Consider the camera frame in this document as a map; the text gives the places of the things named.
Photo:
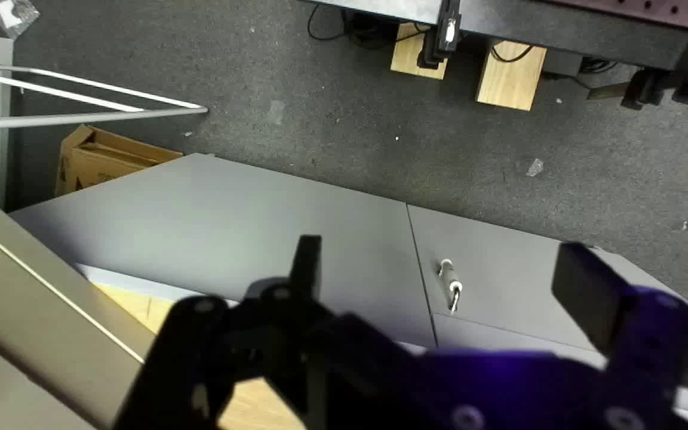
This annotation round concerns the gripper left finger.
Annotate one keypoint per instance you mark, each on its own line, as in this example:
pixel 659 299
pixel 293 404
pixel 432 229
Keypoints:
pixel 197 337

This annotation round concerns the beige desk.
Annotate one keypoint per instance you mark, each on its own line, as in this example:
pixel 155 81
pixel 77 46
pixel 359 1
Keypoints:
pixel 27 310

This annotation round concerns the black clamp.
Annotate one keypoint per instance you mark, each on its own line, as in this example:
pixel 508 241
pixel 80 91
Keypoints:
pixel 439 36
pixel 672 80

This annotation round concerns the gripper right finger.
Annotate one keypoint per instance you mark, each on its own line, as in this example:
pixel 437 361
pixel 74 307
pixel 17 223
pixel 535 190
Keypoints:
pixel 639 334

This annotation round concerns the silver metal rod frame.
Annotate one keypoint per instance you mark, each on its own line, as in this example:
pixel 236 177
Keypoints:
pixel 81 116

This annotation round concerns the wooden block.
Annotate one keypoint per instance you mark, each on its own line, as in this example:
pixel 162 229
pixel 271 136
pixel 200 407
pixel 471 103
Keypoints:
pixel 511 80
pixel 408 57

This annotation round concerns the open drawer with wooden inside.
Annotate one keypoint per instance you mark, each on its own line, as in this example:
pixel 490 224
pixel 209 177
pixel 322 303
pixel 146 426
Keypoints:
pixel 141 304

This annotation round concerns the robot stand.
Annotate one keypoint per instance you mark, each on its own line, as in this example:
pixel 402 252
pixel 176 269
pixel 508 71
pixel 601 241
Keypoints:
pixel 589 30

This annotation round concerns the cardboard box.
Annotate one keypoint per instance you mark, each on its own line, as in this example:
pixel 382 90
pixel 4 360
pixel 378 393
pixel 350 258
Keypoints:
pixel 102 158

